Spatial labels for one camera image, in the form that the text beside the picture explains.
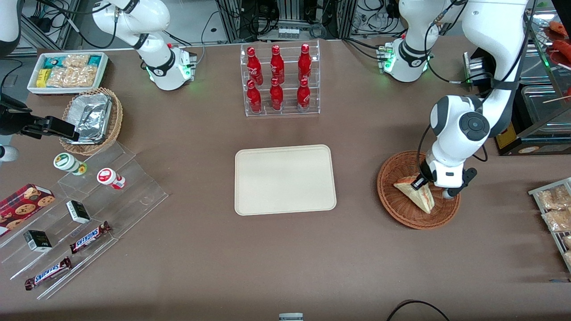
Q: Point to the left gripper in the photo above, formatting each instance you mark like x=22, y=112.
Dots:
x=424, y=171

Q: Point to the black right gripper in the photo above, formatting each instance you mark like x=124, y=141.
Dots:
x=12, y=121

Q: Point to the triangular sandwich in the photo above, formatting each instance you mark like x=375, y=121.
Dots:
x=421, y=201

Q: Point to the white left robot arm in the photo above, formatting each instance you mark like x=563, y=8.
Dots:
x=484, y=31

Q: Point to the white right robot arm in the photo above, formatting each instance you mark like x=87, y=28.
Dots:
x=151, y=26

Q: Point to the brown wicker basket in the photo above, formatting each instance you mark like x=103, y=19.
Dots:
x=401, y=211

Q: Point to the tan wicker basket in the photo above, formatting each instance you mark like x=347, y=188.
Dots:
x=117, y=120

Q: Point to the beige plastic tray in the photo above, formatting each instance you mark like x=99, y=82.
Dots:
x=285, y=180

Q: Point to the foil food container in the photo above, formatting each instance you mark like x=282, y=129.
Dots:
x=91, y=117

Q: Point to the green lid yogurt cup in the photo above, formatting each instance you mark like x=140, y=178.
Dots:
x=67, y=162

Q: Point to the large clear bag of crackers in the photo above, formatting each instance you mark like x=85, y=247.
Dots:
x=71, y=76

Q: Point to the white snack bin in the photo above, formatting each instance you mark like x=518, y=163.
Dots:
x=32, y=84

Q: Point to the yellow snack packet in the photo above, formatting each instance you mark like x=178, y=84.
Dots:
x=42, y=78

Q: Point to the teal snack packet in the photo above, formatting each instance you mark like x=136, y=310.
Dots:
x=51, y=62
x=94, y=60

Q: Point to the red lid yogurt cup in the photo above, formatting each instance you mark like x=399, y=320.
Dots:
x=109, y=177

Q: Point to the small black box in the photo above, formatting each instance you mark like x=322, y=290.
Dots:
x=38, y=241
x=78, y=211

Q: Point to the red tartan cookie box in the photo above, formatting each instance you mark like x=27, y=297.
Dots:
x=22, y=207

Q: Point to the black hot food display case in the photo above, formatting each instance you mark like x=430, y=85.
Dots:
x=506, y=140

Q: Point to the clear acrylic stepped stand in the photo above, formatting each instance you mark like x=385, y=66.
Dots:
x=134, y=196

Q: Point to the Snickers bar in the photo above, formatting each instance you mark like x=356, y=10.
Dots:
x=90, y=237
x=47, y=273

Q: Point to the clear bag of pastry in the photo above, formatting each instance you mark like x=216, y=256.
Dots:
x=568, y=241
x=553, y=198
x=557, y=220

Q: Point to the steel food pan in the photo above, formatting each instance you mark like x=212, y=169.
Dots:
x=542, y=111
x=533, y=67

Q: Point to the red cola bottle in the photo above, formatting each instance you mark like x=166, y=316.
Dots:
x=277, y=64
x=254, y=99
x=276, y=97
x=254, y=67
x=304, y=97
x=304, y=62

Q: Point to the clear acrylic bottle rack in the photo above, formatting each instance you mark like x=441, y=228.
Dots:
x=290, y=96

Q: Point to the wooden skewer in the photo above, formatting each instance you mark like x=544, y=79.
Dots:
x=557, y=99

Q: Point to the small grey device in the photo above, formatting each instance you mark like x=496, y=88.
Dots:
x=291, y=317

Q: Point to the orange fried food piece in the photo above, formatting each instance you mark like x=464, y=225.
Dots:
x=563, y=46
x=558, y=28

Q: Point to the white power strip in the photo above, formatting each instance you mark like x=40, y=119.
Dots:
x=288, y=33

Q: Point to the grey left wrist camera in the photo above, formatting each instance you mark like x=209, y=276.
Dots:
x=461, y=180

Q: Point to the aluminium frame rack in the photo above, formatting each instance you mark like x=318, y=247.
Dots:
x=290, y=11

